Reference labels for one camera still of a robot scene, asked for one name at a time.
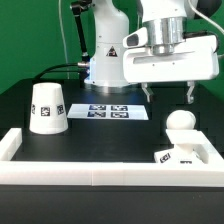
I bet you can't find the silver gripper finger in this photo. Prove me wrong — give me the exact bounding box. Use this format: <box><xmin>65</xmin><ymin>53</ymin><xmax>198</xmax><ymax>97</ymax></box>
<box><xmin>141</xmin><ymin>83</ymin><xmax>154</xmax><ymax>103</ymax></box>
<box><xmin>186</xmin><ymin>81</ymin><xmax>195</xmax><ymax>104</ymax></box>

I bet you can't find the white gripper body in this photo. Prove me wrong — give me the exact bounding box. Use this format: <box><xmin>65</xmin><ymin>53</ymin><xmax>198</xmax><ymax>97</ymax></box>
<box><xmin>123</xmin><ymin>28</ymin><xmax>219</xmax><ymax>83</ymax></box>

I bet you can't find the white lamp bulb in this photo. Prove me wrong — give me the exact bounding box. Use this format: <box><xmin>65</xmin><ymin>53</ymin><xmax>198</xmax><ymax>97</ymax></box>
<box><xmin>166</xmin><ymin>110</ymin><xmax>196</xmax><ymax>130</ymax></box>

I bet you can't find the white lamp base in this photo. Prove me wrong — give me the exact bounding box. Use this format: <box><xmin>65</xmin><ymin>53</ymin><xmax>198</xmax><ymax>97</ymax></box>
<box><xmin>154</xmin><ymin>129</ymin><xmax>203</xmax><ymax>165</ymax></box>

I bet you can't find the white lamp shade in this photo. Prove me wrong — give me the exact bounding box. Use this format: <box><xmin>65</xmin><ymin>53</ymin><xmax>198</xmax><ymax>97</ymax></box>
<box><xmin>29</xmin><ymin>82</ymin><xmax>68</xmax><ymax>135</ymax></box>

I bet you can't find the white marker sheet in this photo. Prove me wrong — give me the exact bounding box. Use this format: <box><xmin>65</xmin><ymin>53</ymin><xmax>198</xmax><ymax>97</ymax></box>
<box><xmin>67</xmin><ymin>104</ymin><xmax>148</xmax><ymax>120</ymax></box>

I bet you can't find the black cable bundle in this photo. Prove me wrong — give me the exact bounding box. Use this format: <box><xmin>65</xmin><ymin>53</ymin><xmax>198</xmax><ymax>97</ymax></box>
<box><xmin>32</xmin><ymin>61</ymin><xmax>91</xmax><ymax>81</ymax></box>

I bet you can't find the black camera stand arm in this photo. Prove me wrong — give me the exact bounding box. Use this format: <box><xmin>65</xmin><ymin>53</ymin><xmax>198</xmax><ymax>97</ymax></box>
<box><xmin>69</xmin><ymin>0</ymin><xmax>94</xmax><ymax>63</ymax></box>

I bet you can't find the white hanging cable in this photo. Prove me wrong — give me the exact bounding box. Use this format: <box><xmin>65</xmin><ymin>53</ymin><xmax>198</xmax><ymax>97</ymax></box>
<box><xmin>58</xmin><ymin>0</ymin><xmax>71</xmax><ymax>80</ymax></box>

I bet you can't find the white fence frame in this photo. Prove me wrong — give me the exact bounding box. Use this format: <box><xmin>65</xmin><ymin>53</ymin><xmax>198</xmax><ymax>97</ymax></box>
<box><xmin>0</xmin><ymin>128</ymin><xmax>224</xmax><ymax>187</ymax></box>

